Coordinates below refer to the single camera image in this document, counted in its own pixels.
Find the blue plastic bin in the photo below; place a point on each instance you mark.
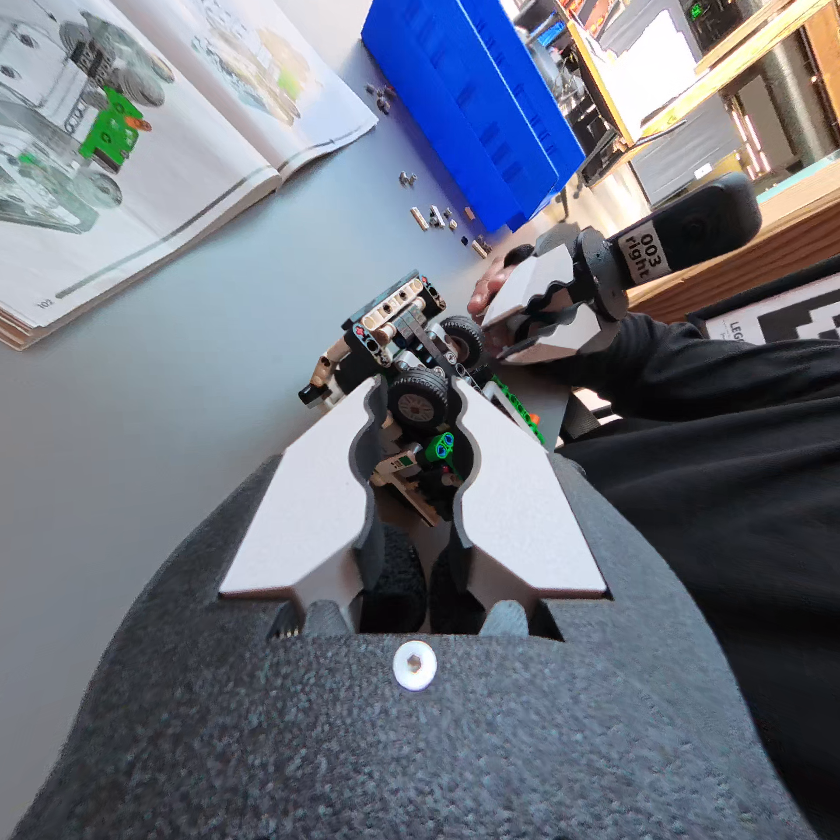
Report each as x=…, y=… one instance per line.
x=479, y=111

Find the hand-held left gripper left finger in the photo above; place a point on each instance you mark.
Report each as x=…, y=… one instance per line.
x=308, y=512

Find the lego truck model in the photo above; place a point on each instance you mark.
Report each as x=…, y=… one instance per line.
x=407, y=341

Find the loose small lego pieces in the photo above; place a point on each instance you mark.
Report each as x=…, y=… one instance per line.
x=433, y=218

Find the wooden table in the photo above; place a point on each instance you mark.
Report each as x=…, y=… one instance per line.
x=787, y=223

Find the wooden shelf unit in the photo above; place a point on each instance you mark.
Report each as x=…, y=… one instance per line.
x=741, y=46

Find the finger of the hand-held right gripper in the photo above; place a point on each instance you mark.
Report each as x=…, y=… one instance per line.
x=531, y=285
x=577, y=334

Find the lego instruction booklet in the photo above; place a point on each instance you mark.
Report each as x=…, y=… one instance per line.
x=164, y=151

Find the person's right hand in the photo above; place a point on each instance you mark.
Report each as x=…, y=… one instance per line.
x=492, y=282

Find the white box with black pattern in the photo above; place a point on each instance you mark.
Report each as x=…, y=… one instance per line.
x=787, y=315

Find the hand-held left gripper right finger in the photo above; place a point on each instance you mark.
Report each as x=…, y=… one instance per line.
x=525, y=518

